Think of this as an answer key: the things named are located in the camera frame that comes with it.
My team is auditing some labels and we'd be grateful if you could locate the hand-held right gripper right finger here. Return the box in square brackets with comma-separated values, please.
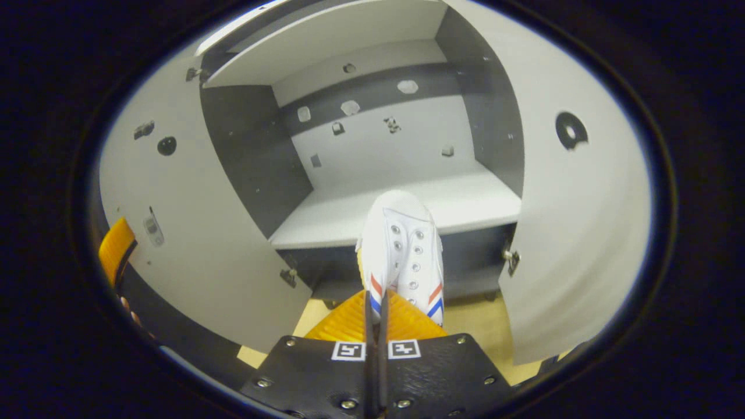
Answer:
[378, 289, 516, 419]

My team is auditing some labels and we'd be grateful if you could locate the white striped canvas shoe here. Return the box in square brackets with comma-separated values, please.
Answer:
[355, 190, 445, 328]

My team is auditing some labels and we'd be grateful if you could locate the black backdrop cloth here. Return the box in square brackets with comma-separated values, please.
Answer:
[116, 262, 257, 390]

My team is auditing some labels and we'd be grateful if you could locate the white cabinet shelf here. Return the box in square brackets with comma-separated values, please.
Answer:
[204, 0, 449, 89]

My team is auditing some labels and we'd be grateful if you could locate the white and grey shoe cabinet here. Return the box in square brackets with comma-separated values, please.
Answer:
[195, 0, 524, 303]

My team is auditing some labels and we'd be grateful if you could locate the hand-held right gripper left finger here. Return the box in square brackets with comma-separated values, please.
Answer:
[240, 289, 377, 419]

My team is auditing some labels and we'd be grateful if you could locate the white cabinet door camera sticker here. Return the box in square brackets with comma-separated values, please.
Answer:
[98, 44, 315, 354]

